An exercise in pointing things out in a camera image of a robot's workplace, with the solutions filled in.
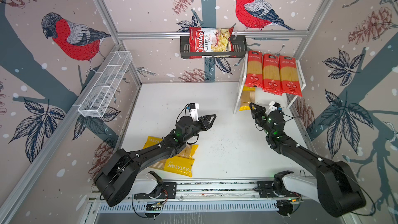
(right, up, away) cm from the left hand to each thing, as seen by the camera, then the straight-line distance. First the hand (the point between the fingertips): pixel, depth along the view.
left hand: (214, 117), depth 75 cm
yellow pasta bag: (-15, -20, +9) cm, 26 cm away
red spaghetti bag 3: (+36, +18, -2) cm, 41 cm away
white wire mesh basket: (-56, +9, -4) cm, 57 cm away
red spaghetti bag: (+21, +24, +2) cm, 32 cm away
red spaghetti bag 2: (+26, +17, -4) cm, 32 cm away
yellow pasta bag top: (+20, +10, +12) cm, 26 cm away
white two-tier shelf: (+14, +17, +3) cm, 22 cm away
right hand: (+18, +6, +6) cm, 20 cm away
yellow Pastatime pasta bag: (-17, -25, +6) cm, 31 cm away
